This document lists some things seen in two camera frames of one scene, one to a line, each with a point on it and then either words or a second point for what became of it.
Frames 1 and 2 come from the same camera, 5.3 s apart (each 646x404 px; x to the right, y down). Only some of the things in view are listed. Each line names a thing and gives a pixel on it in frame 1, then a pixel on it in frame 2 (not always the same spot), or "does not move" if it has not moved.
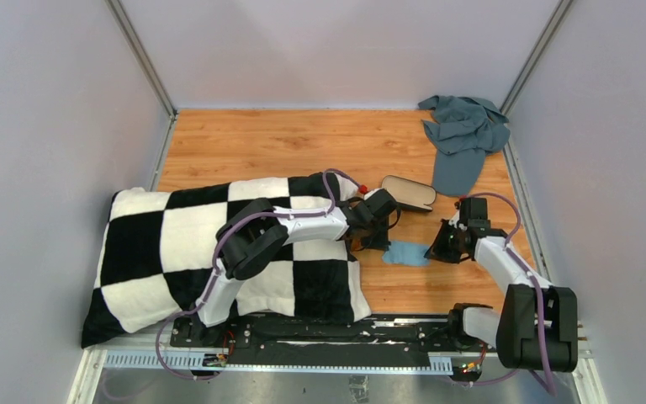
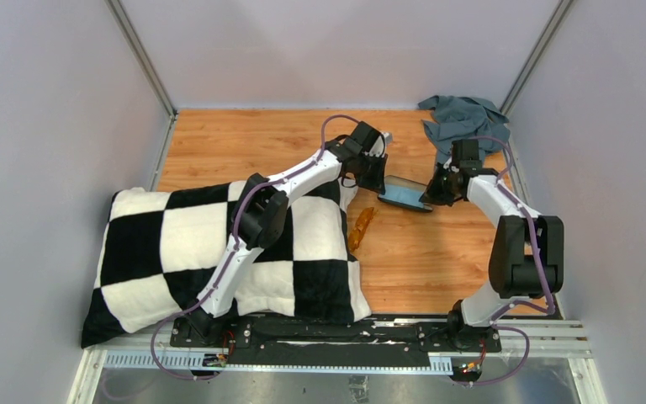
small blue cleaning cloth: x=411 y=253 → x=405 y=194
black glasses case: x=410 y=194 does not move
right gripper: x=438 y=252 → x=431 y=194
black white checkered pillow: x=156 y=256 does not move
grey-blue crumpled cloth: x=463 y=130 does not move
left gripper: x=380 y=242 → x=376 y=183
